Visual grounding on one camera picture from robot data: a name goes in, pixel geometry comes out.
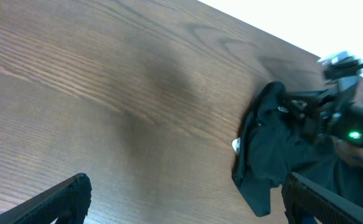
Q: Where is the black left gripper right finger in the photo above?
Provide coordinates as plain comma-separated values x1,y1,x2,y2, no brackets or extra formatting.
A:
281,172,363,224

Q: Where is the black polo shirt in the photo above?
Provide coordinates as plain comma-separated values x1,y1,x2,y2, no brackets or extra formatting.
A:
232,82,363,217

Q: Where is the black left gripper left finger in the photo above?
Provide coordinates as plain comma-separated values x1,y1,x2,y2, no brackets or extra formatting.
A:
0,173,92,224

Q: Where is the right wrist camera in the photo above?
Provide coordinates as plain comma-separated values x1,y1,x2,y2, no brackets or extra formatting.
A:
318,51,362,80

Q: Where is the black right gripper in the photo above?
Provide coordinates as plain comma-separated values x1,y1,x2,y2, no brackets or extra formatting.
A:
283,76,363,148

